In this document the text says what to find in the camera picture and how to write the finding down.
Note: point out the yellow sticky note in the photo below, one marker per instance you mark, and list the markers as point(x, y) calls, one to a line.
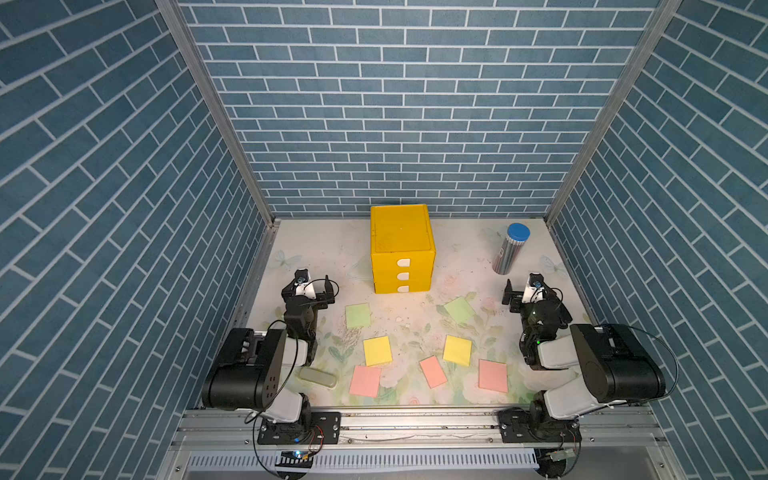
point(457, 350)
point(377, 351)

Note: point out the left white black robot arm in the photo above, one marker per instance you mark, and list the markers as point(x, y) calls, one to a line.
point(246, 373)

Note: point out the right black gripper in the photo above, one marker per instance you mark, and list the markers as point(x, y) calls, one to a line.
point(513, 300)

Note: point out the blue-capped striped cylinder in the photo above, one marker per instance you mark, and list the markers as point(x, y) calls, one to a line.
point(516, 235)

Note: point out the left pink sticky note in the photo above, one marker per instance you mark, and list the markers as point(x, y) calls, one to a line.
point(365, 381)

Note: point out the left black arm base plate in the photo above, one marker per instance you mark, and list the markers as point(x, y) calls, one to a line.
point(321, 427)

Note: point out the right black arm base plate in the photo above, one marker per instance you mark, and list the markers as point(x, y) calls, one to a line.
point(521, 426)

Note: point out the right pink sticky note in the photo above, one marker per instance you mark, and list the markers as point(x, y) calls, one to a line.
point(492, 376)

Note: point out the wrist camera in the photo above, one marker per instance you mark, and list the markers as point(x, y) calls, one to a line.
point(303, 285)
point(534, 290)

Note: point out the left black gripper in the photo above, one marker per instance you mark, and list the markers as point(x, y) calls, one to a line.
point(324, 295)

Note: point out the translucent green eraser block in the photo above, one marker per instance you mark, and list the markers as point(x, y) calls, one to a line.
point(319, 377)

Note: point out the pink sticky note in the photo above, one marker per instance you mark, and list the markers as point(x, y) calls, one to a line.
point(492, 376)
point(365, 381)
point(433, 372)

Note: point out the yellow three-drawer cabinet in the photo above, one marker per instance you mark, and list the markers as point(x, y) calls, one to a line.
point(402, 249)

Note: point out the middle pink sticky note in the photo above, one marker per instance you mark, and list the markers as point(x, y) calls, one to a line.
point(433, 372)

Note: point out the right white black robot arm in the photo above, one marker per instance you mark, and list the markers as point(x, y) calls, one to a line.
point(615, 369)

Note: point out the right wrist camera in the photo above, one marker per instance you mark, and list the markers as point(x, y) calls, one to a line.
point(534, 290)

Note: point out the green sticky note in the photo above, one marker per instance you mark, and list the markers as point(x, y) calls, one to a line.
point(459, 310)
point(358, 316)

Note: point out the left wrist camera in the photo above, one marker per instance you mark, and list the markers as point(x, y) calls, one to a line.
point(303, 285)

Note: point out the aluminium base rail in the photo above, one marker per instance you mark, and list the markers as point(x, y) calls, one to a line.
point(453, 427)

